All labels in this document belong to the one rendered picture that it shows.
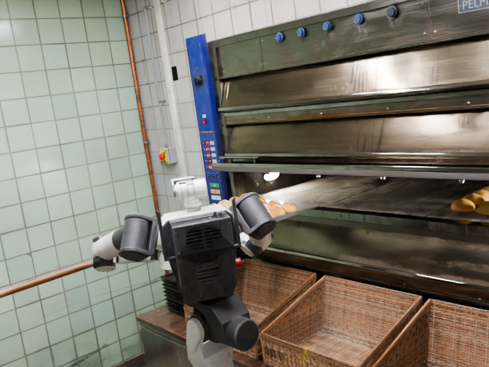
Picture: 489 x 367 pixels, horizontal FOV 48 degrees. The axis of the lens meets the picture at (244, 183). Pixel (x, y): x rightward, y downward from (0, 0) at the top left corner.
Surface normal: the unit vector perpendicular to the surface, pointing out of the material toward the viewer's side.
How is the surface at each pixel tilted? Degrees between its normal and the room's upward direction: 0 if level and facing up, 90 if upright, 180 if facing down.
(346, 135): 70
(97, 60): 90
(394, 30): 90
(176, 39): 90
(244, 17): 90
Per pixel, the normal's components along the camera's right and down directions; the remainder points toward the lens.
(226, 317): 0.36, -0.67
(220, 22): -0.75, 0.21
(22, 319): 0.65, 0.04
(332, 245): -0.75, -0.14
